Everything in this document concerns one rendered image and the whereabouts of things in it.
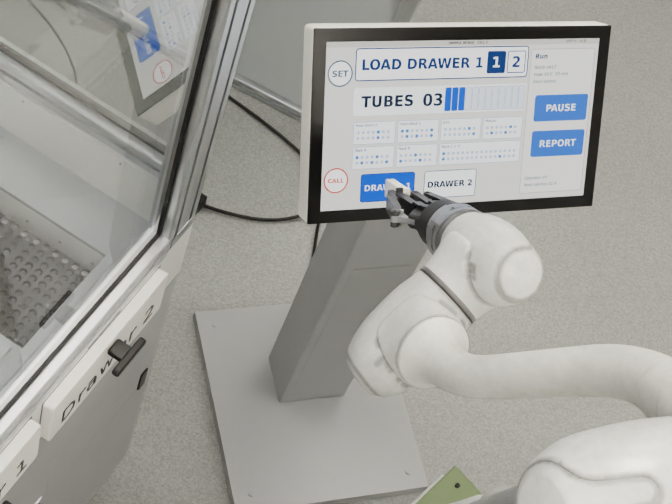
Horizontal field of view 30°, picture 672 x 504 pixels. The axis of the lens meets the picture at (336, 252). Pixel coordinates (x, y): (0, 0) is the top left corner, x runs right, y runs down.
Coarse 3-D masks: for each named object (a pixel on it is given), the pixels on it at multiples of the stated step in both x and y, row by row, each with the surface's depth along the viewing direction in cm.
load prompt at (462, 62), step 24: (360, 48) 193; (384, 48) 194; (408, 48) 195; (432, 48) 197; (456, 48) 198; (480, 48) 200; (504, 48) 201; (528, 48) 202; (360, 72) 194; (384, 72) 195; (408, 72) 197; (432, 72) 198; (456, 72) 199; (480, 72) 201; (504, 72) 202
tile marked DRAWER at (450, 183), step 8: (472, 168) 206; (424, 176) 203; (432, 176) 204; (440, 176) 204; (448, 176) 205; (456, 176) 205; (464, 176) 206; (472, 176) 206; (424, 184) 204; (432, 184) 204; (440, 184) 204; (448, 184) 205; (456, 184) 206; (464, 184) 206; (472, 184) 207; (432, 192) 204; (440, 192) 205; (448, 192) 205; (456, 192) 206; (464, 192) 206; (472, 192) 207
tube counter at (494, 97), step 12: (492, 84) 202; (504, 84) 203; (516, 84) 204; (432, 96) 199; (444, 96) 200; (456, 96) 201; (468, 96) 201; (480, 96) 202; (492, 96) 203; (504, 96) 204; (516, 96) 204; (432, 108) 200; (444, 108) 201; (456, 108) 201; (468, 108) 202; (480, 108) 203; (492, 108) 204; (504, 108) 204; (516, 108) 205
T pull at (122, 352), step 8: (120, 344) 185; (136, 344) 185; (144, 344) 186; (112, 352) 184; (120, 352) 184; (128, 352) 184; (136, 352) 185; (120, 360) 183; (128, 360) 184; (120, 368) 183
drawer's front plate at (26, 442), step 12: (24, 432) 172; (36, 432) 173; (12, 444) 171; (24, 444) 171; (36, 444) 177; (0, 456) 169; (12, 456) 170; (24, 456) 175; (36, 456) 182; (0, 468) 168; (12, 468) 173; (24, 468) 179; (0, 480) 170; (12, 480) 177
